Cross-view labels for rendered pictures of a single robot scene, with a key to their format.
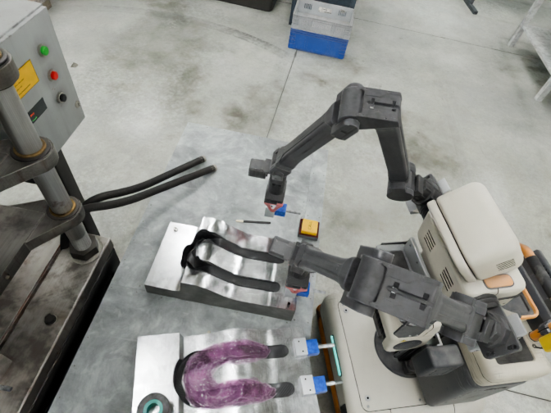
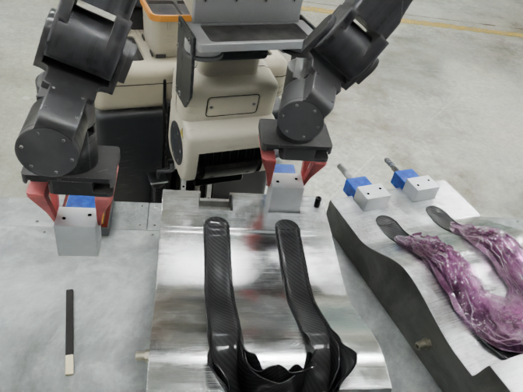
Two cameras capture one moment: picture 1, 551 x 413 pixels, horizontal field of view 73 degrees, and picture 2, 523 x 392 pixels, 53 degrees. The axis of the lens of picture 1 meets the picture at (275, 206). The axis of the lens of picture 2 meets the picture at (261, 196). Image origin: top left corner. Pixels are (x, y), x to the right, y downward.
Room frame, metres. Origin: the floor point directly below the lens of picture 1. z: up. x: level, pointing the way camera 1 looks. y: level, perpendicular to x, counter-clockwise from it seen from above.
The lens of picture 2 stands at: (0.73, 0.53, 1.43)
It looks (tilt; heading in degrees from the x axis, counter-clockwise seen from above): 39 degrees down; 258
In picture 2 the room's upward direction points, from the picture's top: 10 degrees clockwise
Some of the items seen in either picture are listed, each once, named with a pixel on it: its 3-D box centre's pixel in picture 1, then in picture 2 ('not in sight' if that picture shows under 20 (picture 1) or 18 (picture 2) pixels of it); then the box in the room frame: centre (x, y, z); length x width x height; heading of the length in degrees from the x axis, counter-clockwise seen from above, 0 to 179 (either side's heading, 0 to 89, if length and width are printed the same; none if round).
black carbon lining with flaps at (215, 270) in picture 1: (232, 260); (268, 295); (0.61, 0.11, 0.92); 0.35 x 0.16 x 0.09; 90
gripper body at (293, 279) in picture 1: (300, 267); (297, 121); (0.56, -0.11, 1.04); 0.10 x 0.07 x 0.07; 0
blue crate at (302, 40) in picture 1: (319, 35); not in sight; (3.90, -0.10, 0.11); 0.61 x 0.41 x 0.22; 87
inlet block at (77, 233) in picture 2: (283, 210); (84, 207); (0.85, -0.03, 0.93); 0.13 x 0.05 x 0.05; 90
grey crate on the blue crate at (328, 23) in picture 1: (323, 18); not in sight; (3.90, -0.10, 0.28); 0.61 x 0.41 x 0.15; 87
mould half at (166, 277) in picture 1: (228, 264); (255, 329); (0.62, 0.12, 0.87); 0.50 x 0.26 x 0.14; 90
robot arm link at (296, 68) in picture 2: not in sight; (305, 85); (0.56, -0.10, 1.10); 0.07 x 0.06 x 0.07; 77
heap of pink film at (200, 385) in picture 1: (229, 372); (486, 269); (0.27, 0.04, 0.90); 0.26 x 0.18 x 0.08; 107
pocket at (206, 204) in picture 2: not in sight; (214, 209); (0.66, -0.11, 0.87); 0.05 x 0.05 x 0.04; 0
